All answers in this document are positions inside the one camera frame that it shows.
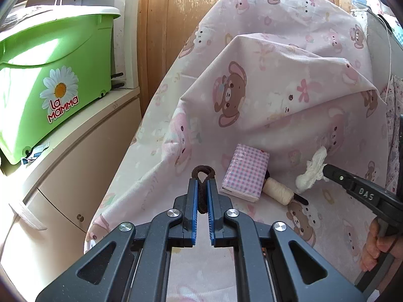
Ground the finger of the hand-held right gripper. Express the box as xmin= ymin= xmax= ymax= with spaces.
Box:
xmin=323 ymin=163 xmax=358 ymax=195

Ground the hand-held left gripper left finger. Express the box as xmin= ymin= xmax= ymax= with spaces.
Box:
xmin=35 ymin=178 xmax=199 ymax=302

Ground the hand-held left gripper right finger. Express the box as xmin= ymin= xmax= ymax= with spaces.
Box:
xmin=206 ymin=178 xmax=367 ymax=302

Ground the black hair tie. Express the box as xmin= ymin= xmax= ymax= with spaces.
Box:
xmin=191 ymin=165 xmax=215 ymax=216

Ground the white tissue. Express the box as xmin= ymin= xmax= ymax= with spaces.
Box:
xmin=295 ymin=146 xmax=328 ymax=194

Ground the cream thread spool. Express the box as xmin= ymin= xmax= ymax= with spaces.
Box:
xmin=265 ymin=169 xmax=311 ymax=205
xmin=262 ymin=177 xmax=295 ymax=206

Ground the pink checked tissue pack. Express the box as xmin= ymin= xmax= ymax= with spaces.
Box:
xmin=219 ymin=143 xmax=270 ymax=203

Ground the person's right hand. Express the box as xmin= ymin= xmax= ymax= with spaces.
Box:
xmin=360 ymin=218 xmax=396 ymax=273

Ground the pink patterned cloth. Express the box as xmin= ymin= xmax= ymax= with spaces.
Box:
xmin=386 ymin=75 xmax=403 ymax=196

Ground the white shelf cabinet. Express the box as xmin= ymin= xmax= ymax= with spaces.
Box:
xmin=0 ymin=0 xmax=150 ymax=293

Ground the pink bear print sheet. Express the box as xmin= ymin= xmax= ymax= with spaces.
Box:
xmin=83 ymin=0 xmax=394 ymax=302

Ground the wooden door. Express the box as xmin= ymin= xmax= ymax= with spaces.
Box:
xmin=137 ymin=0 xmax=351 ymax=126

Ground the green plastic storage box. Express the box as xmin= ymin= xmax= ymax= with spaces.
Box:
xmin=0 ymin=5 xmax=122 ymax=166

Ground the white cable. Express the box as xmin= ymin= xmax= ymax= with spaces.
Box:
xmin=373 ymin=11 xmax=395 ymax=101

